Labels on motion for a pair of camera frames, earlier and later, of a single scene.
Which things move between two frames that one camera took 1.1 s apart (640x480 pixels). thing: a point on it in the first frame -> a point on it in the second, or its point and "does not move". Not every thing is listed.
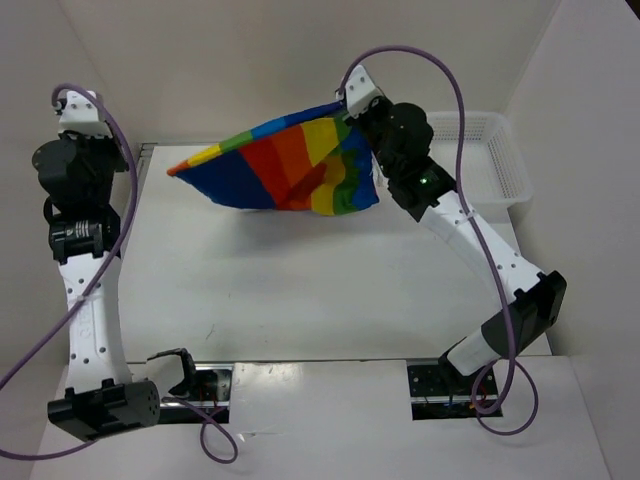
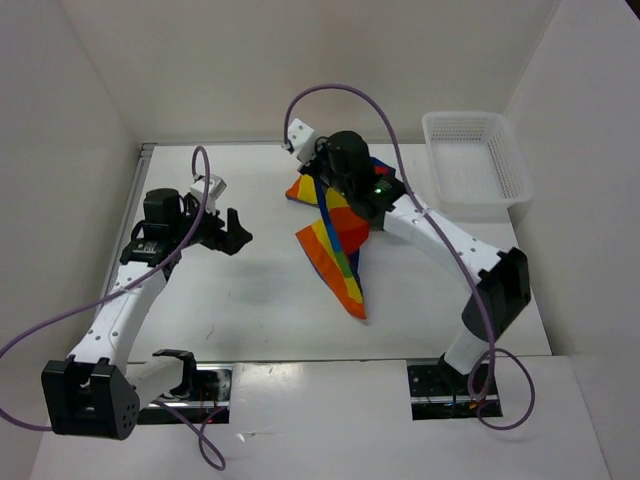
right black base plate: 435,397 does not move
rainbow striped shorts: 316,162 -> 333,243
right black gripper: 382,103 -> 311,168
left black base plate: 209,404 does not move
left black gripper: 108,142 -> 230,241
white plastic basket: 493,172 does not move
